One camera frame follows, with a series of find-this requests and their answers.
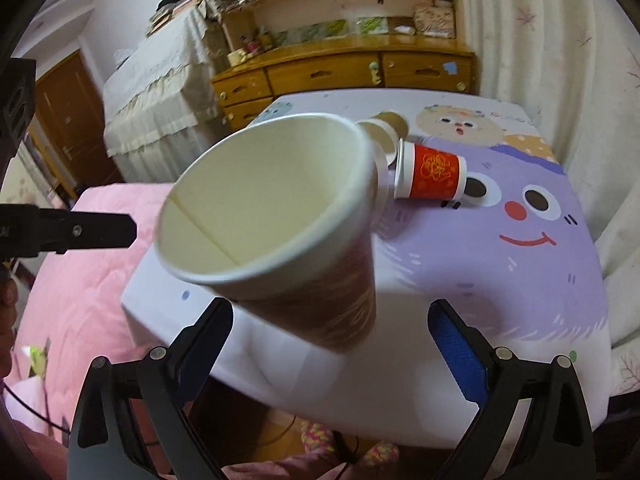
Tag large brown paper cup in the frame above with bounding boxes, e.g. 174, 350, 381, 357
154, 112, 390, 354

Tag cartoon printed tablecloth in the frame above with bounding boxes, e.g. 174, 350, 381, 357
120, 89, 609, 450

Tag pink quilted blanket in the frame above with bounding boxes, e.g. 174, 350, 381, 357
2, 182, 211, 441

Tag white lace furniture cover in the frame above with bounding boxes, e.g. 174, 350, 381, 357
102, 7, 227, 182

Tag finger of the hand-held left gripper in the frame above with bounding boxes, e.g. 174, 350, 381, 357
0, 203, 137, 257

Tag stack of books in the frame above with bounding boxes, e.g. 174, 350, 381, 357
146, 0, 207, 37

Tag floral storage box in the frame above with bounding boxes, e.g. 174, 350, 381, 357
412, 4, 457, 39

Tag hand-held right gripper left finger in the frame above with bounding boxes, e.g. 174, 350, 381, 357
67, 296, 235, 480

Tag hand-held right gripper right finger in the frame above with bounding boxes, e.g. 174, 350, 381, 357
427, 297, 596, 480

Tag red paper cup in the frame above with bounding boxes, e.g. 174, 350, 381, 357
393, 140, 468, 201

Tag black cable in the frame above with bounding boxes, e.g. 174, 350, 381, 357
0, 382, 71, 436

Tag white patterned curtain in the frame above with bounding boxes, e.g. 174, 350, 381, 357
452, 0, 640, 396

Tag colourful knitted slippers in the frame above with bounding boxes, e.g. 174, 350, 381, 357
299, 419, 401, 467

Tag white paper cup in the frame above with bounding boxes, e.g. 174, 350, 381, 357
356, 111, 408, 227

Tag brown wooden door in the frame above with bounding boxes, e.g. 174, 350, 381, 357
29, 50, 112, 198

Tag wooden cabinet with drawers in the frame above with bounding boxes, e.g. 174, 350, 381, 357
202, 0, 477, 132

